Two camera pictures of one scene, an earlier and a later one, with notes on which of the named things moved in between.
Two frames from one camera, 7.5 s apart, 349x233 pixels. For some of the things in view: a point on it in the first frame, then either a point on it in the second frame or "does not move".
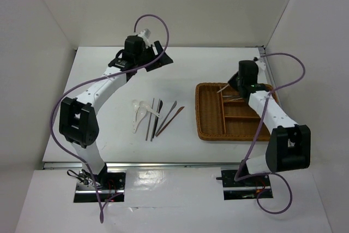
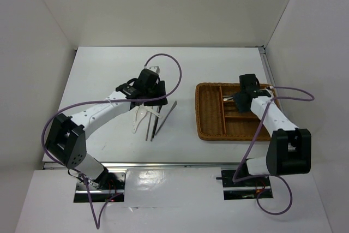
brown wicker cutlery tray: [222, 114] does not move
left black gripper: [164, 60] to [162, 88]
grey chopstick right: [156, 121] does not move
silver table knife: [164, 120] does not move
